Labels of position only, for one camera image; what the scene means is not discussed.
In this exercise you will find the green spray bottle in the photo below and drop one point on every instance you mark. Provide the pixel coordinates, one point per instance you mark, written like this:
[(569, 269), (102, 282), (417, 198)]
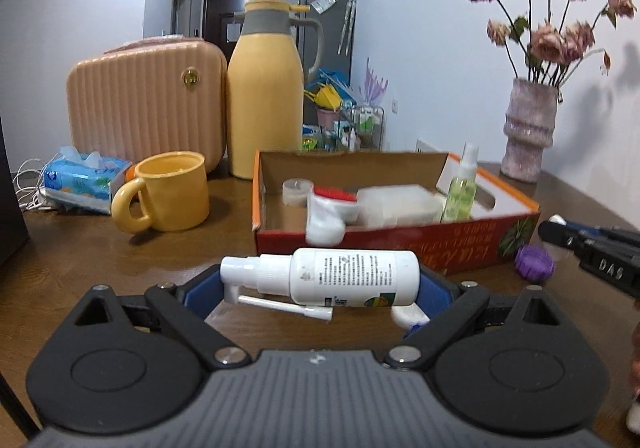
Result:
[(460, 198)]

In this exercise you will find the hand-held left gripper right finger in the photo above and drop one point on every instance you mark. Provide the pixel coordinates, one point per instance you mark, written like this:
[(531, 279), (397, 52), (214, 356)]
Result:
[(437, 290)]

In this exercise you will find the white leaning board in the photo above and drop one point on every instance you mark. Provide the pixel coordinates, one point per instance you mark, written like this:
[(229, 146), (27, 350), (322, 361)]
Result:
[(425, 146)]

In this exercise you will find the dark brown entrance door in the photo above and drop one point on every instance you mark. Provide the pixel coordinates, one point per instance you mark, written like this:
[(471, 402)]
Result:
[(217, 22)]

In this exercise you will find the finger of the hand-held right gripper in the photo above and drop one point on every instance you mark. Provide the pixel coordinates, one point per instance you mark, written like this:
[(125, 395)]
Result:
[(565, 235)]

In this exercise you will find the orange cardboard box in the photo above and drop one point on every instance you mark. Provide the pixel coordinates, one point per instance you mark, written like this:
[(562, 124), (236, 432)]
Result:
[(450, 248)]

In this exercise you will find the dried pink roses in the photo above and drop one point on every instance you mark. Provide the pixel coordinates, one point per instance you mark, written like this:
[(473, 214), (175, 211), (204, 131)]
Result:
[(547, 40)]

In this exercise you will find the grey refrigerator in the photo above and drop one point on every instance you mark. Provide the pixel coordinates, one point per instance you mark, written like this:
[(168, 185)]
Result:
[(332, 42)]

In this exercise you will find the grey interior door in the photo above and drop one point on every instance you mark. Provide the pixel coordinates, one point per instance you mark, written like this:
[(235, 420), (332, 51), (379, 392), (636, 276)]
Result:
[(182, 7)]

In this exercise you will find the green bag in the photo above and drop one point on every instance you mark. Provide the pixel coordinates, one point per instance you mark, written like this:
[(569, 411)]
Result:
[(310, 143)]

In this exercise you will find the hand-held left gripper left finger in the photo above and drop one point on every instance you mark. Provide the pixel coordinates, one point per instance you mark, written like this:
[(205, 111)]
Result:
[(200, 295)]

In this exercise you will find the yellow mug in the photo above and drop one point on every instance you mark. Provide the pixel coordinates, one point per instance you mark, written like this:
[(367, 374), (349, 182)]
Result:
[(175, 198)]

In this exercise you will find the yellow thermos jug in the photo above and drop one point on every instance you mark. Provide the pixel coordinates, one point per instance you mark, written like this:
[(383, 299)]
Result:
[(265, 117)]

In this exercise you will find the pink bucket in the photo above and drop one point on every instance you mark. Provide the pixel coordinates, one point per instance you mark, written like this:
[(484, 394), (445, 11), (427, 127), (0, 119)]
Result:
[(327, 117)]

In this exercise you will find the white red lint brush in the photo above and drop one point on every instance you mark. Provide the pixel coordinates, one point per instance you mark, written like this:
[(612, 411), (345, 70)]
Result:
[(325, 223)]

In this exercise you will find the white hanging umbrella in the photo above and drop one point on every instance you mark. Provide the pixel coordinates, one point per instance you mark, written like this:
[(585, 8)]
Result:
[(347, 22)]

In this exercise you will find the white paper notice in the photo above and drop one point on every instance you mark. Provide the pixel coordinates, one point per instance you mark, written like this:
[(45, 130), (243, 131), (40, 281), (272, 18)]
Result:
[(232, 31)]

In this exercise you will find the clear plastic pouch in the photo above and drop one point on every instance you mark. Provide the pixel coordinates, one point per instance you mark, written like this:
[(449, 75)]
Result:
[(322, 1)]

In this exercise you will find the white spray bottle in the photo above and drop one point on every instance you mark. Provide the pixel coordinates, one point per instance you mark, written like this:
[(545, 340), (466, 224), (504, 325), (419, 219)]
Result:
[(350, 278)]

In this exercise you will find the dark monitor edge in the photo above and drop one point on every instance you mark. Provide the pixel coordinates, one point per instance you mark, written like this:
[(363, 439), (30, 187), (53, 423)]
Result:
[(10, 208)]

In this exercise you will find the clear plastic box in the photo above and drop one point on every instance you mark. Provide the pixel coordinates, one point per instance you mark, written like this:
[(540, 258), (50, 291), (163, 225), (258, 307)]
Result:
[(400, 208)]

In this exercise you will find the pink textured vase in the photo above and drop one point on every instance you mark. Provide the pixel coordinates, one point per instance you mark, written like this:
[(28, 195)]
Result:
[(530, 137)]

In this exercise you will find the blue plastic bag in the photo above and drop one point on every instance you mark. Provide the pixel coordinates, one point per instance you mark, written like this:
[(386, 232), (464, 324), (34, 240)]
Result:
[(340, 80)]

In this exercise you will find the yellow bag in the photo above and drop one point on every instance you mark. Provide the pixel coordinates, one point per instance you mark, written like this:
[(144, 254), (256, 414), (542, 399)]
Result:
[(327, 97)]

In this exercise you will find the purple ribbed cap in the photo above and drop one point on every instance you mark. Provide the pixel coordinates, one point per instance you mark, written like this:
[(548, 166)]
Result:
[(534, 264)]

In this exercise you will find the pink ribbed suitcase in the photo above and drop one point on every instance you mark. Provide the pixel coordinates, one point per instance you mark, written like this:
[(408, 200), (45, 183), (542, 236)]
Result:
[(145, 112)]

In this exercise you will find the blue tissue pack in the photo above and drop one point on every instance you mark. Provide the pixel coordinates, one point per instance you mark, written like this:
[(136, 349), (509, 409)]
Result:
[(75, 183)]

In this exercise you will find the orange fruit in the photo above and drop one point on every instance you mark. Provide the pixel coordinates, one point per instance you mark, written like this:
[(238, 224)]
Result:
[(130, 171)]

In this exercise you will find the white bottle cap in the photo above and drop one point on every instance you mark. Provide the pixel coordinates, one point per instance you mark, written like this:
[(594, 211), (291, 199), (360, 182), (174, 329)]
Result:
[(407, 314)]

